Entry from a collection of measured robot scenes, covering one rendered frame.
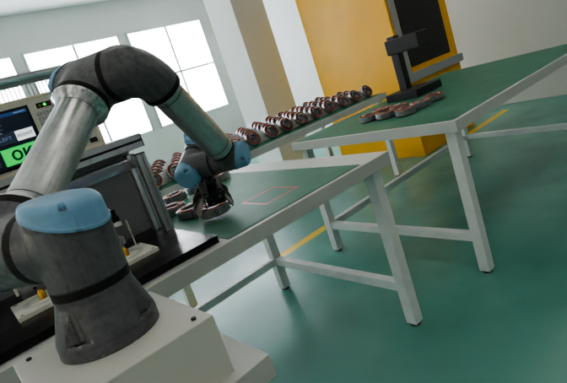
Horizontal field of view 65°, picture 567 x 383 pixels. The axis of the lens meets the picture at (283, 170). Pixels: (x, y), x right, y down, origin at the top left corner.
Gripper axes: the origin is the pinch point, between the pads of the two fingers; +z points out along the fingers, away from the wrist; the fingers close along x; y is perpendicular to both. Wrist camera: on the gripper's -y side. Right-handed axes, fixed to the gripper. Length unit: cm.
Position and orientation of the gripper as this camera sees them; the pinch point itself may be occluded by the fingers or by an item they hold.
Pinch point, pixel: (214, 210)
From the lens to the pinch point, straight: 160.5
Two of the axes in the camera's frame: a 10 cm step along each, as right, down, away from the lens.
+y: 4.4, 5.5, -7.1
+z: 0.8, 7.6, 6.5
